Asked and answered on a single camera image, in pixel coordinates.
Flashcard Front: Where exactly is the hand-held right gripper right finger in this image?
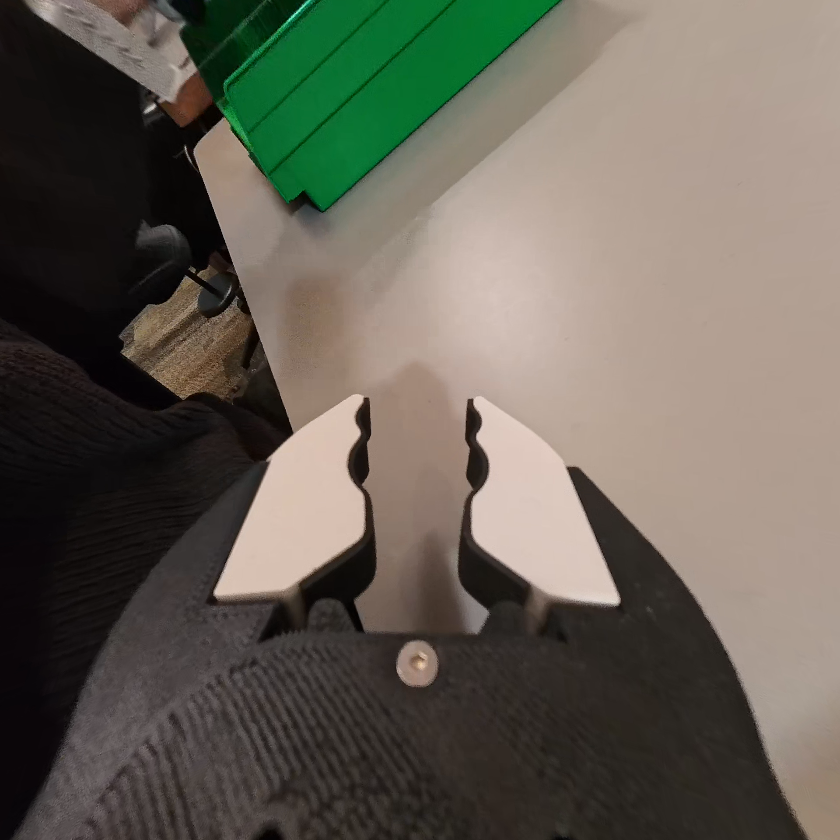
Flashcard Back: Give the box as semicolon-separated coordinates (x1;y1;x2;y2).
458;395;622;637

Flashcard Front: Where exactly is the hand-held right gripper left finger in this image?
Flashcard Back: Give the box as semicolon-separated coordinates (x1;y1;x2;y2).
213;394;378;631

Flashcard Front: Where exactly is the pale wooden-edged desk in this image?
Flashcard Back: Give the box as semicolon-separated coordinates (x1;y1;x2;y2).
167;66;219;127

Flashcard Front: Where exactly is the grey desk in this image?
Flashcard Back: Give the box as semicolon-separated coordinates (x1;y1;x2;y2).
193;0;840;788

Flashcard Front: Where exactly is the green plastic bin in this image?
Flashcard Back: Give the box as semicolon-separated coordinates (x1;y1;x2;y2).
180;0;565;213

